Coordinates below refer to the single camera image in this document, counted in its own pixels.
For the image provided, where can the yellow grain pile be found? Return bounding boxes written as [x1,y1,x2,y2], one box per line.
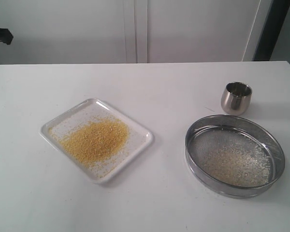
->
[47,113,145,178]

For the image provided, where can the stainless steel cup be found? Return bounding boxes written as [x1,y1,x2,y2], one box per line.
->
[221,82,252,116]

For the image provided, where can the round metal sieve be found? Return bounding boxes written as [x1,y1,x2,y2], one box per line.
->
[185,115,285,199]

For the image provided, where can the white rice grains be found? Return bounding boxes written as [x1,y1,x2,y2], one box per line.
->
[202,144,271,187]

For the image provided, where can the white square tray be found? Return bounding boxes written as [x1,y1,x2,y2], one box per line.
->
[40,98,153,184]

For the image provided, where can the white cabinet doors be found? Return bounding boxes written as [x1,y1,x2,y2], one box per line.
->
[0,0,272,64]

